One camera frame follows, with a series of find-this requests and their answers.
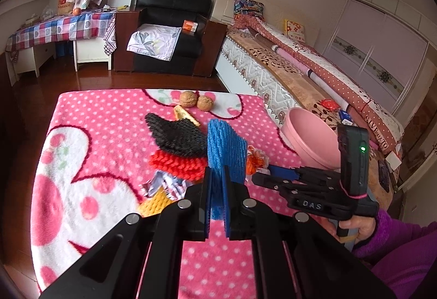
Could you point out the red foam net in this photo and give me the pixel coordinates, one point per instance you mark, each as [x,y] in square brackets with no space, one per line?
[177,164]

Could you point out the pink rolled sheet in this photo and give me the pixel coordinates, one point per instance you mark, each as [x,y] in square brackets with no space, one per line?
[300,63]

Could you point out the white wardrobe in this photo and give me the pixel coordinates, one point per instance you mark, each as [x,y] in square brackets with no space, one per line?
[375,39]

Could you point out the blue foam net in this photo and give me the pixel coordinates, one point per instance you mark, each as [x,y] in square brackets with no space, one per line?
[222,145]

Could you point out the person's purple clothed body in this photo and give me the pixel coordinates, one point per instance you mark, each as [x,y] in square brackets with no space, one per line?
[409,278]

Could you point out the orange peel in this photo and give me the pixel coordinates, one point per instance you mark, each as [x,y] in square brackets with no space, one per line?
[182,114]

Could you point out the orange candy wrapper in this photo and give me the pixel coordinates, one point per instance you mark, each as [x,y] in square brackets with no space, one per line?
[254,162]

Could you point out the blue white box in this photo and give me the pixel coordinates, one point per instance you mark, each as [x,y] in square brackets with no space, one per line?
[346,117]

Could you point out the checkered tablecloth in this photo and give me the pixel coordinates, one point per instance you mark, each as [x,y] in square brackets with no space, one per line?
[68,25]

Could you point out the white floral cloth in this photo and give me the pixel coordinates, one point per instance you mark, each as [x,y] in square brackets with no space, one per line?
[153,41]

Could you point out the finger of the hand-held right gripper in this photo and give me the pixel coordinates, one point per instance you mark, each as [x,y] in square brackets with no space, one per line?
[273,183]
[307,174]

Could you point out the red packet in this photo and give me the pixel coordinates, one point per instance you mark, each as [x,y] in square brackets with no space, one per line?
[329,105]

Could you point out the colourful patterned pillow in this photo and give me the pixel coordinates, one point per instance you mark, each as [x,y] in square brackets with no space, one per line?
[249,7]

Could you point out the person's right forearm purple sleeve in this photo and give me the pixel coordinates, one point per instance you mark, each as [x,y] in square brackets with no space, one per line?
[399,234]

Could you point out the bed with white headboard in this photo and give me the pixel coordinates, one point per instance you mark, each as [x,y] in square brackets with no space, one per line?
[245,66]

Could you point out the yellow foam net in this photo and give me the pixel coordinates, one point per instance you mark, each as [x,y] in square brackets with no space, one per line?
[157,205]

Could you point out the red polka dot quilt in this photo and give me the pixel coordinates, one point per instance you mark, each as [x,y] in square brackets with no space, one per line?
[327,70]

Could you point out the light brown walnut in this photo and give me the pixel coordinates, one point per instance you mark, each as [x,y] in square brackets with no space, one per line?
[188,99]

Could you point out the brown floral bed sheet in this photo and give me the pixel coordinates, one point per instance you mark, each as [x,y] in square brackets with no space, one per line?
[290,77]

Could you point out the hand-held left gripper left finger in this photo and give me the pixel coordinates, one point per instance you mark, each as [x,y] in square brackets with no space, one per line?
[207,206]

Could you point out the black leather armchair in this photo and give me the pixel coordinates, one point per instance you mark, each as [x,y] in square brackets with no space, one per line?
[170,1]

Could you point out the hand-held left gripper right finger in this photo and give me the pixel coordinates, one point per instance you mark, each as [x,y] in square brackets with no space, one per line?
[226,206]

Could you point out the pink polka dot blanket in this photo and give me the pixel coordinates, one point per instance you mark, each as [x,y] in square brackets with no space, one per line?
[102,121]

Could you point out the person's right hand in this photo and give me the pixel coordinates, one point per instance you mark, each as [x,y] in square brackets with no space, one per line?
[362,225]

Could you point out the crumpled purple silver wrapper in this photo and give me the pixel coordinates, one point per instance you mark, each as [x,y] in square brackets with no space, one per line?
[164,184]

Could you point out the yellow floral pillow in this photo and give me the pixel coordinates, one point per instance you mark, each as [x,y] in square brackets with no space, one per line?
[295,30]

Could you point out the orange cardboard box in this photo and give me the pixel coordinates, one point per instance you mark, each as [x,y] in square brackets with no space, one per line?
[189,26]

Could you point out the dark brown walnut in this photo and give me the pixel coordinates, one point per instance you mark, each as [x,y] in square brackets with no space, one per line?
[205,103]

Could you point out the orange fruit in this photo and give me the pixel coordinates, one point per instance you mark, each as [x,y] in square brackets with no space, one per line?
[76,11]

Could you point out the white desk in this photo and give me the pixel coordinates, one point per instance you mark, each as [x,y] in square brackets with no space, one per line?
[88,51]

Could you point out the black foam net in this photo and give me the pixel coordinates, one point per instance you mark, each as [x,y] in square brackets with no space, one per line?
[174,135]

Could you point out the pink plastic bucket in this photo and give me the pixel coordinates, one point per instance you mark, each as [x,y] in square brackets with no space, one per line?
[307,145]

